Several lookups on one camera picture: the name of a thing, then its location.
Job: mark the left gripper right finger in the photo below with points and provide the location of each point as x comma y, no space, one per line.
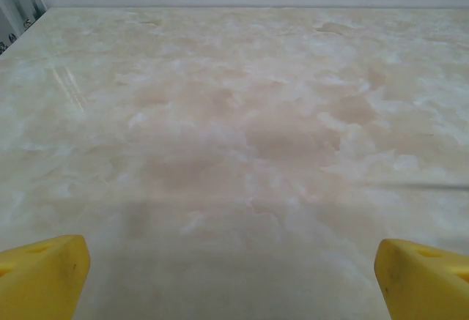
421,283

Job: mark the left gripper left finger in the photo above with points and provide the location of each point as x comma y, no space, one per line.
40,279

